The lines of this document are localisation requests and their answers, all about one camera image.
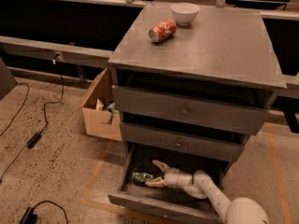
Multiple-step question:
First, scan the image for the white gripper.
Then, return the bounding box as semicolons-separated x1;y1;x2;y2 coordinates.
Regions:
145;160;192;189

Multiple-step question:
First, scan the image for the grey drawer cabinet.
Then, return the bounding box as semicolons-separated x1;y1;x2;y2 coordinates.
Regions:
107;2;288;224

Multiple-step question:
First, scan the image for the black power adapter cable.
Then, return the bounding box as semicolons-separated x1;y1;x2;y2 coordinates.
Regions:
0;51;65;183

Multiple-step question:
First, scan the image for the green soda can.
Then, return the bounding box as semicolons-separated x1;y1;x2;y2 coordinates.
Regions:
132;172;153;186

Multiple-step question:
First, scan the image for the middle grey drawer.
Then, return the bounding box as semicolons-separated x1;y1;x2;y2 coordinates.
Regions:
120;123;244;162

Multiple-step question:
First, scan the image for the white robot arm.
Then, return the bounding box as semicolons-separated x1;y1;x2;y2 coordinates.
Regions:
146;160;269;224

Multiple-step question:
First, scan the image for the orange soda can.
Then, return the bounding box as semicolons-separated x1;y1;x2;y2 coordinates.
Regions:
149;19;177;43

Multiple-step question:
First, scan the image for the black power brick bottom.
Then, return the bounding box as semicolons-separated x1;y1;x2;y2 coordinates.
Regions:
19;200;69;224

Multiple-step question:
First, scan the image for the black item in box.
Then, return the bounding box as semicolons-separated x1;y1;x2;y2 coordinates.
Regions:
102;100;115;125

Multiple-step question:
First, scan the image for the cardboard box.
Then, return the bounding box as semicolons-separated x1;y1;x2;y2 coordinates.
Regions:
74;68;121;141

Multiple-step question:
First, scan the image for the thin black floor cable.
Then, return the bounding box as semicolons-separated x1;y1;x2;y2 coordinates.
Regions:
0;82;30;137

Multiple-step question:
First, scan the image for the top grey drawer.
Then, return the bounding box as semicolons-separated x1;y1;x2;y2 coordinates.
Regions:
112;85;269;135

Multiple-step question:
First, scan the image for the white bowl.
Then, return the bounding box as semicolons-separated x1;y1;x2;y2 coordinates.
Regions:
171;3;199;25

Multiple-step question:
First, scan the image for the bottom grey open drawer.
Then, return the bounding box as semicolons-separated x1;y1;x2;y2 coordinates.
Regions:
108;143;228;224

